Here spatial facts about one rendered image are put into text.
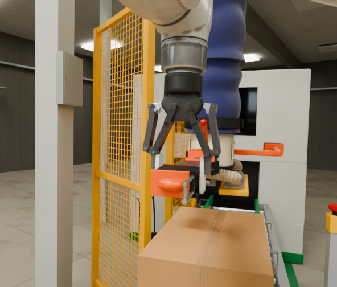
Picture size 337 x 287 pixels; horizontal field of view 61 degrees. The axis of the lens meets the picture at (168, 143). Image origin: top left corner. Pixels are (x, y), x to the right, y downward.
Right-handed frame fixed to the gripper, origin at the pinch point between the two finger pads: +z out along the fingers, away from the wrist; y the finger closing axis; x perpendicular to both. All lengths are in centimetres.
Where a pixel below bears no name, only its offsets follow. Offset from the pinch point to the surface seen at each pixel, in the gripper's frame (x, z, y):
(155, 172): 4.8, -1.3, 3.7
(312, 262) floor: -263, 124, -81
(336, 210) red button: -75, 22, -49
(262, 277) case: -26.0, 30.3, -18.0
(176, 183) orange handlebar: 6.2, 0.1, -0.7
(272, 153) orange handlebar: -63, -1, -22
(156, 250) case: -31.0, 29.6, 14.5
